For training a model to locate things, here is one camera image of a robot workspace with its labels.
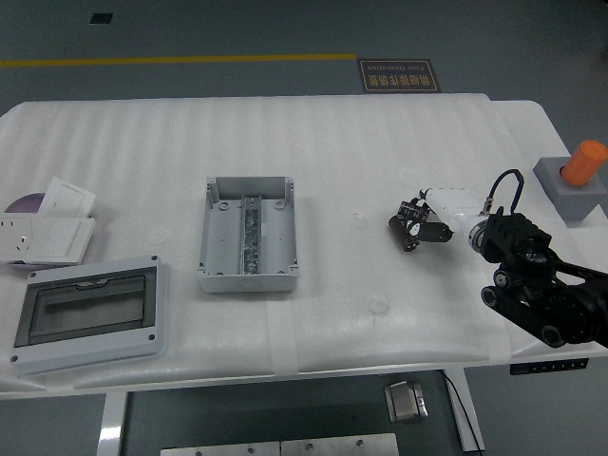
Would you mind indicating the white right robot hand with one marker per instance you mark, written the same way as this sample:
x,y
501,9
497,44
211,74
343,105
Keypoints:
x,y
451,202

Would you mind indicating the dark brown cylindrical battery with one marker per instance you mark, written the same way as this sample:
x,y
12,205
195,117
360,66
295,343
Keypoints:
x,y
399,236

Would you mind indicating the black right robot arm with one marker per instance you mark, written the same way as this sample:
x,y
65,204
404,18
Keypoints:
x,y
518,233

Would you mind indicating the grey open junction box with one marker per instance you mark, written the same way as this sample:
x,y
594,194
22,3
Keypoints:
x,y
223,237

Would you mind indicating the grey block base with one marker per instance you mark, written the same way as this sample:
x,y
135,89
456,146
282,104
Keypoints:
x,y
577,202

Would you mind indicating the white foam mat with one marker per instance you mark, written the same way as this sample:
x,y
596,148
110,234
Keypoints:
x,y
332,142

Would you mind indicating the black floor sign orange text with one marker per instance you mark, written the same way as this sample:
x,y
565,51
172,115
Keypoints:
x,y
399,76

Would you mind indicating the orange cylinder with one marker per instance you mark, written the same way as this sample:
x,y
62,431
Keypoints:
x,y
584,164

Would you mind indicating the white tape strip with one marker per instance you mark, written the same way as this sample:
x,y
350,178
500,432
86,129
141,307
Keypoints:
x,y
499,332
282,342

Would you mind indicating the black table control panel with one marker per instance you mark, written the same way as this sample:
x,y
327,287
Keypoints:
x,y
546,367

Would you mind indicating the white table leg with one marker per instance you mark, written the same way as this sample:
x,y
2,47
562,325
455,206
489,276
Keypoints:
x,y
471,418
111,427

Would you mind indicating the grey metal plate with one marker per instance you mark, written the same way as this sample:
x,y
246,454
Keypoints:
x,y
218,450

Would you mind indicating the grey lid with clear window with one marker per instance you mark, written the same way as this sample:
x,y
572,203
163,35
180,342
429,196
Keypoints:
x,y
95,351

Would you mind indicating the purple disc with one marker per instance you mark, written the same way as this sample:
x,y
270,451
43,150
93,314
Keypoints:
x,y
26,204

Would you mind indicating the metal mounting rail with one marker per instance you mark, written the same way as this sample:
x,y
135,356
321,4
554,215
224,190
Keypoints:
x,y
252,237

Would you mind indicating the silver metal bracket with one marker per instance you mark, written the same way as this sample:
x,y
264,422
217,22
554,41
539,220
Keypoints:
x,y
404,404

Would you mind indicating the white wall switch panel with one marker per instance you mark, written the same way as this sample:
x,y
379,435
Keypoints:
x,y
62,240
66,197

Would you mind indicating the white wall socket panel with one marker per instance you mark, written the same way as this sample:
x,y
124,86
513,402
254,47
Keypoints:
x,y
16,235

